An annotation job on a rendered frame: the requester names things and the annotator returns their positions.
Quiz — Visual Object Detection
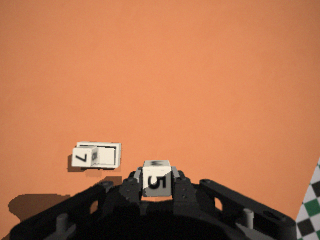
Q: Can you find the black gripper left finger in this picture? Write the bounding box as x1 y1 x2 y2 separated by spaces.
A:
9 167 142 240

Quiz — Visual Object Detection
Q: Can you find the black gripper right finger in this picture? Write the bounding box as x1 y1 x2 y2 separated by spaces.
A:
171 166 297 240

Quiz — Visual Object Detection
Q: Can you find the white number cube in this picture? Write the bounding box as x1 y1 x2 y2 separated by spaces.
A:
72 146 98 167
142 160 172 197

